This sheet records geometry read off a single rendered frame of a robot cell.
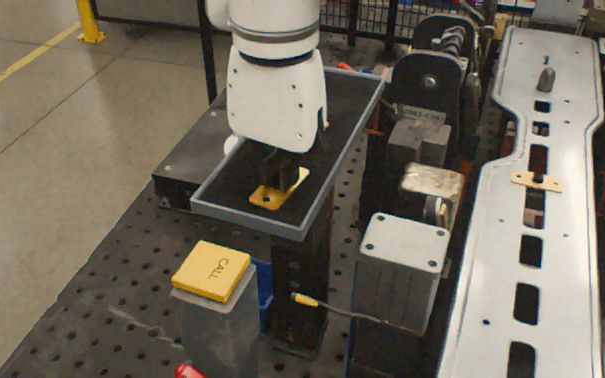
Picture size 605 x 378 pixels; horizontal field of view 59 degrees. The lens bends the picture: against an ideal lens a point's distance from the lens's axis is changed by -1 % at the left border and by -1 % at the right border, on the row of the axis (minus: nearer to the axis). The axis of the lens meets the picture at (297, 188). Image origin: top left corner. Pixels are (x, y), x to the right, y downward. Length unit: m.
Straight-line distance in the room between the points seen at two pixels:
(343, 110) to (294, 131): 0.25
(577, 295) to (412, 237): 0.26
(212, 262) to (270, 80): 0.19
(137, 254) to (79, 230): 1.20
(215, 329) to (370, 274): 0.20
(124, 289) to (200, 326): 0.61
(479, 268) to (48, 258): 1.85
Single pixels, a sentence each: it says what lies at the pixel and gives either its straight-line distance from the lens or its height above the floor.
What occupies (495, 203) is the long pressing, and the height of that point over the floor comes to 1.00.
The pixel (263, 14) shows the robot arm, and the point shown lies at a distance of 0.50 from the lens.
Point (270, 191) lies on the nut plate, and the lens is 0.64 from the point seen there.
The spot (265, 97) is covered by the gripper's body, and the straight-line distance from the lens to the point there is 0.55.
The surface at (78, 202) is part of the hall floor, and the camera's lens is 2.58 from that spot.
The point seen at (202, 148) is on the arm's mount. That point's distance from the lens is 1.35.
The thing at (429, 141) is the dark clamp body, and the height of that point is 1.08.
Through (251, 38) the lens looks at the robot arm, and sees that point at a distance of 0.51.
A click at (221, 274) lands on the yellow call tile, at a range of 0.55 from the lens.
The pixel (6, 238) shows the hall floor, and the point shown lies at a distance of 2.53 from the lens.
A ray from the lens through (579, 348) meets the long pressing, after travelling 0.77.
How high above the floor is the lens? 1.57
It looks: 40 degrees down
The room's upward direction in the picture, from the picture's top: straight up
